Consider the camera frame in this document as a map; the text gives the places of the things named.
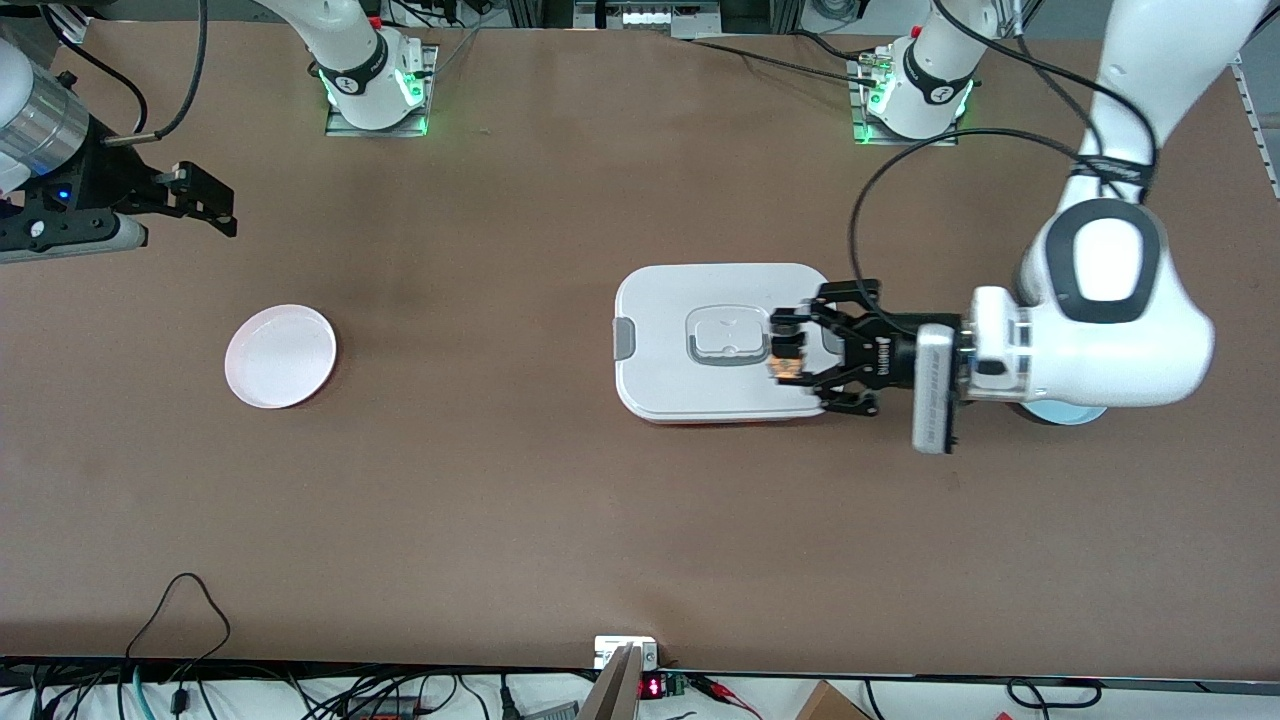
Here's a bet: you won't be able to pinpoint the black power strip orange plugs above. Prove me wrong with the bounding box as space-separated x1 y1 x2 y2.
340 695 423 720

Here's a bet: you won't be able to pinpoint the small white mounting block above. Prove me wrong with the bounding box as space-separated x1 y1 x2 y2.
594 636 659 669

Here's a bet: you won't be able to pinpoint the pink round plate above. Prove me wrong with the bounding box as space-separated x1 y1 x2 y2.
224 304 338 410

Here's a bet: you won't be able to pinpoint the thin black looped cable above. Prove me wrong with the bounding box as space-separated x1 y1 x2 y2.
125 572 233 681

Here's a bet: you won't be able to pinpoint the white lunch box grey handle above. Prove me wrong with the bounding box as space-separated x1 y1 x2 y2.
612 263 846 426

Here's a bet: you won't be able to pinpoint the light blue round plate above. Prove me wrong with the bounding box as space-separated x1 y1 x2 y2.
1020 400 1109 427

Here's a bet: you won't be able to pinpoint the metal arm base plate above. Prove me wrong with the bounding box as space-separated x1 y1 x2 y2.
324 45 439 138
850 55 959 148

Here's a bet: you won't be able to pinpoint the grey metal bar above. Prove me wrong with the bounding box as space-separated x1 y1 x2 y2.
578 643 643 720

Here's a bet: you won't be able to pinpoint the aluminium frame with white label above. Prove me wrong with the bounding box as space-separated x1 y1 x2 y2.
573 0 801 41

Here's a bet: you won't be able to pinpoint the black base power cable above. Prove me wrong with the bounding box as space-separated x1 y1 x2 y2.
690 35 881 86

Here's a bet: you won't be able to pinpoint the brown cardboard box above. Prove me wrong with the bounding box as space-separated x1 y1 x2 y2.
795 680 873 720

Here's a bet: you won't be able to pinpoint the black cable loop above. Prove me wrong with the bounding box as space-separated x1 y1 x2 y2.
1005 678 1103 713

